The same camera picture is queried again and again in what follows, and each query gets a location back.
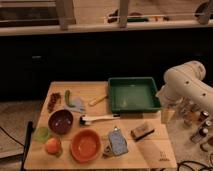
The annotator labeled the white dish brush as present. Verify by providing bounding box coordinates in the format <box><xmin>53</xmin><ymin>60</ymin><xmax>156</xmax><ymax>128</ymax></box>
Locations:
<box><xmin>79</xmin><ymin>115</ymin><xmax>120</xmax><ymax>126</ymax></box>

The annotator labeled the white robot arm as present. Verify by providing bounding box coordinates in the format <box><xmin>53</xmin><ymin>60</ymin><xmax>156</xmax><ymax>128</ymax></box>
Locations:
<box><xmin>156</xmin><ymin>61</ymin><xmax>213</xmax><ymax>124</ymax></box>

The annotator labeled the orange bowl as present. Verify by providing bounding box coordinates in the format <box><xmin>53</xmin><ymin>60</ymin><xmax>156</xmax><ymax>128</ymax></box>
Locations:
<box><xmin>70</xmin><ymin>129</ymin><xmax>101</xmax><ymax>163</ymax></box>

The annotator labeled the purple bowl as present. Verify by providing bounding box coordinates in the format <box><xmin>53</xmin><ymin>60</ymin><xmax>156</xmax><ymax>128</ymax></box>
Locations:
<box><xmin>48</xmin><ymin>109</ymin><xmax>73</xmax><ymax>135</ymax></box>

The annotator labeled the brown block with black strip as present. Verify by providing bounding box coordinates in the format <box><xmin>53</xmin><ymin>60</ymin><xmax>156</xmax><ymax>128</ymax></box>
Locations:
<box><xmin>131</xmin><ymin>122</ymin><xmax>155</xmax><ymax>141</ymax></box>

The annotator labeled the green plastic tray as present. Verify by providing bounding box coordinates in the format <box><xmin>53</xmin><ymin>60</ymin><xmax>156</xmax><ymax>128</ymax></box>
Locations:
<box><xmin>108</xmin><ymin>77</ymin><xmax>161</xmax><ymax>113</ymax></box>

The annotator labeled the blue sponge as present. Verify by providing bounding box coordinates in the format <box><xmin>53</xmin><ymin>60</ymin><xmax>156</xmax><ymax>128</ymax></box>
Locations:
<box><xmin>108</xmin><ymin>129</ymin><xmax>128</xmax><ymax>156</ymax></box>

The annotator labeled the small metal clip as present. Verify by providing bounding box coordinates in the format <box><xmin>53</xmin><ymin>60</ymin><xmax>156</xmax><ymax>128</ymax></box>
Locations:
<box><xmin>102</xmin><ymin>146</ymin><xmax>113</xmax><ymax>158</ymax></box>

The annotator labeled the green chili pepper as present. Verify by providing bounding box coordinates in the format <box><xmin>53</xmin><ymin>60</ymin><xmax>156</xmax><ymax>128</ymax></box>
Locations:
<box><xmin>65</xmin><ymin>90</ymin><xmax>75</xmax><ymax>107</ymax></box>

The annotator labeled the brown grape bunch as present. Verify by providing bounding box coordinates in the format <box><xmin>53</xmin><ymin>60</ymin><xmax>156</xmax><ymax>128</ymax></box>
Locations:
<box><xmin>47</xmin><ymin>92</ymin><xmax>61</xmax><ymax>113</ymax></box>

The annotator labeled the orange peach fruit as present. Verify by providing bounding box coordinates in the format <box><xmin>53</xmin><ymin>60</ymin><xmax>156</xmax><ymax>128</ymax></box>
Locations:
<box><xmin>45</xmin><ymin>138</ymin><xmax>61</xmax><ymax>154</ymax></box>

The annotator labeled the black stand pole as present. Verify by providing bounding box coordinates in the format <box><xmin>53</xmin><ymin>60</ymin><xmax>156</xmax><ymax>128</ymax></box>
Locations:
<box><xmin>21</xmin><ymin>121</ymin><xmax>34</xmax><ymax>171</ymax></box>

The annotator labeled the yellow handled tool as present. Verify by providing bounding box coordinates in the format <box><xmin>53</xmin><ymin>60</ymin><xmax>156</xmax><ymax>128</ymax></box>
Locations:
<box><xmin>89</xmin><ymin>94</ymin><xmax>107</xmax><ymax>106</ymax></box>

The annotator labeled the wooden rail frame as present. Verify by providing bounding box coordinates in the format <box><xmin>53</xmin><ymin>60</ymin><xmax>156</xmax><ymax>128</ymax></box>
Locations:
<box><xmin>0</xmin><ymin>0</ymin><xmax>213</xmax><ymax>36</ymax></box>

